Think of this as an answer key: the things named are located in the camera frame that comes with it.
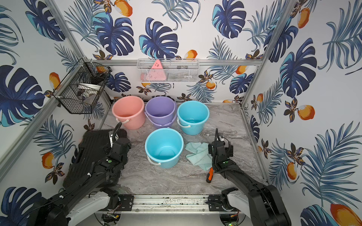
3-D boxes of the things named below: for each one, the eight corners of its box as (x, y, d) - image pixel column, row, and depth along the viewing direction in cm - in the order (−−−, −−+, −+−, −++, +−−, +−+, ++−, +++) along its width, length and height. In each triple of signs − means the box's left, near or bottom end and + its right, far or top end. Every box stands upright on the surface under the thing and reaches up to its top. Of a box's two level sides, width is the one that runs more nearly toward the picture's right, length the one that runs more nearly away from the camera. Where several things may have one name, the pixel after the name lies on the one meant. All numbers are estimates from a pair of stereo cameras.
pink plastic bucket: (115, 134, 103) (106, 119, 90) (123, 111, 118) (116, 95, 104) (145, 134, 104) (140, 119, 90) (150, 111, 118) (146, 95, 104)
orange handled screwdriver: (205, 181, 83) (205, 180, 81) (209, 167, 88) (209, 166, 87) (210, 183, 82) (211, 182, 81) (214, 169, 88) (215, 168, 86)
